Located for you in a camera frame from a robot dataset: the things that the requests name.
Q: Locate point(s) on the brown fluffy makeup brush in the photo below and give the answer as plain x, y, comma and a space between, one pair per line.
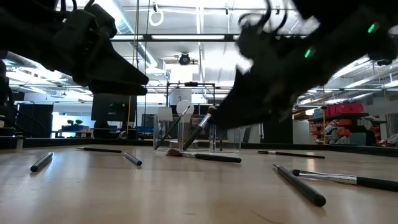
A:
214, 158

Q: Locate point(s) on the grey hanging curtain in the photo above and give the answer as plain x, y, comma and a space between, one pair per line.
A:
245, 135

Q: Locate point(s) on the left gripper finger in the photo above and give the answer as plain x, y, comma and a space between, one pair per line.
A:
118, 89
118, 71

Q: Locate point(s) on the black storage shelf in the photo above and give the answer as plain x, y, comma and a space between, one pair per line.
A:
339, 117

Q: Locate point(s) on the thin black pencil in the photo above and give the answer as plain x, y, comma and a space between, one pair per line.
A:
99, 150
295, 154

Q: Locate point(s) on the large powder makeup brush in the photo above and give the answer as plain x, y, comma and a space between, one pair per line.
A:
194, 133

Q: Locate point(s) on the clear acrylic organizer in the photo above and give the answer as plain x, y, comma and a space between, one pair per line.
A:
212, 137

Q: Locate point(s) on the black ceiling spotlight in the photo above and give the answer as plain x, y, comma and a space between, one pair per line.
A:
385, 63

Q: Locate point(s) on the long silver-ferrule makeup brush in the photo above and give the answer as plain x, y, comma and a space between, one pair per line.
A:
342, 179

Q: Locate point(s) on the black aluminium table frame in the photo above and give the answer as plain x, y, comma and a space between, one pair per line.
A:
93, 142

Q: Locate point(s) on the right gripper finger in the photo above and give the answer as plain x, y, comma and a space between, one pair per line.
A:
242, 99
245, 122

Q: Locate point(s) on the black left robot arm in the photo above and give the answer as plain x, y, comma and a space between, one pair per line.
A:
25, 31

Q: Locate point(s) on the black monitor screen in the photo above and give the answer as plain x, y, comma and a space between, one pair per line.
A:
113, 109

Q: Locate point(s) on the black partition panel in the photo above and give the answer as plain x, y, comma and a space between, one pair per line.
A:
276, 130

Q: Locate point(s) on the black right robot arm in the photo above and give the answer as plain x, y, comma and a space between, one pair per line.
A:
357, 18

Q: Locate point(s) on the small black hanging camera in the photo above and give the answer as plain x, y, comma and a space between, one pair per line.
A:
184, 59

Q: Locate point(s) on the thick black pen foreground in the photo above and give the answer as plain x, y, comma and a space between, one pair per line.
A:
301, 186

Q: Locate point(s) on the black overhead light bar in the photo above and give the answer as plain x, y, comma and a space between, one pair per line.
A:
228, 38

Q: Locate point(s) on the white square shade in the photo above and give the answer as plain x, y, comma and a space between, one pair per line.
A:
165, 114

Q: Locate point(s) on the silver-black pencil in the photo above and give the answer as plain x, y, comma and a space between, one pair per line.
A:
133, 159

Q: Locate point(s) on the red storage bin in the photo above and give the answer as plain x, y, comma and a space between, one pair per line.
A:
330, 110
357, 107
342, 108

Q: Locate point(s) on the short black pencil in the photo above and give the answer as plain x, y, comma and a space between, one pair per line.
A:
42, 162

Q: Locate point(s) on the slim black makeup brush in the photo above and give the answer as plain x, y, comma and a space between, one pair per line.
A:
169, 130

